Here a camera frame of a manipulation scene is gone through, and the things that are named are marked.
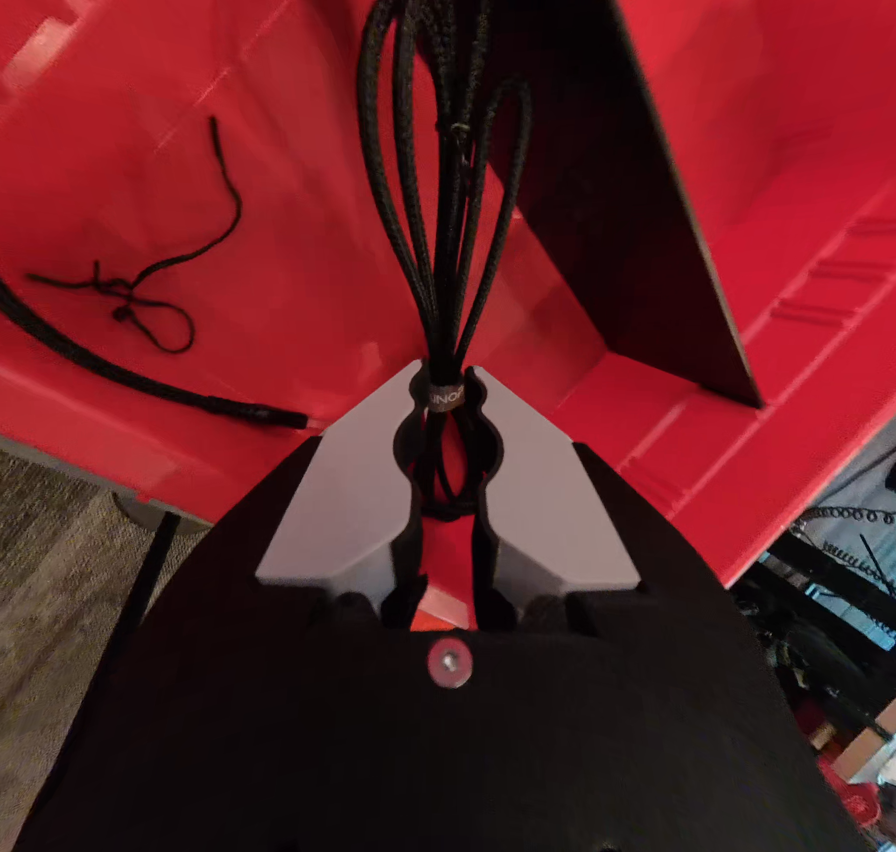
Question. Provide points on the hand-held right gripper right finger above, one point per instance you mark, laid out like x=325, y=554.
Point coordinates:
x=560, y=516

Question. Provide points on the red plastic bin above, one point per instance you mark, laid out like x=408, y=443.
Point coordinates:
x=280, y=236

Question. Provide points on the black plastic bin divider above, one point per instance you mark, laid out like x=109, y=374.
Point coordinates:
x=616, y=166

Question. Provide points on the red floor container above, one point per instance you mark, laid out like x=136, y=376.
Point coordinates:
x=857, y=793

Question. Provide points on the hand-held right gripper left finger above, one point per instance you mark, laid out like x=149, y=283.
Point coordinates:
x=336, y=516

